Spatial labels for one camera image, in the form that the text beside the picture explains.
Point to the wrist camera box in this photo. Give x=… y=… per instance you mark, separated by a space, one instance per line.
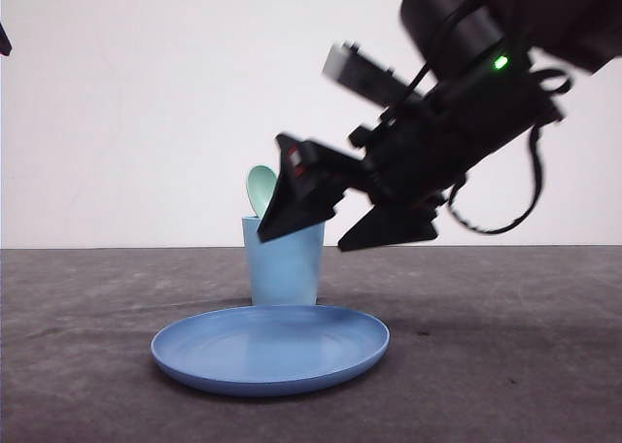
x=350 y=68

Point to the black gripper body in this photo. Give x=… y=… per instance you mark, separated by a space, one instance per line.
x=423 y=146

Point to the light blue plastic cup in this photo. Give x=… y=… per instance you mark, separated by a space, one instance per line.
x=286 y=270

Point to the mint green plastic spoon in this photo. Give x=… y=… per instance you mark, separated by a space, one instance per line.
x=260 y=184

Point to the blue plastic plate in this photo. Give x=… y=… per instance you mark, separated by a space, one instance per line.
x=264 y=351

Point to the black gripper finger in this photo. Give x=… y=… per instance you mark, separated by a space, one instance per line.
x=392 y=224
x=311 y=181

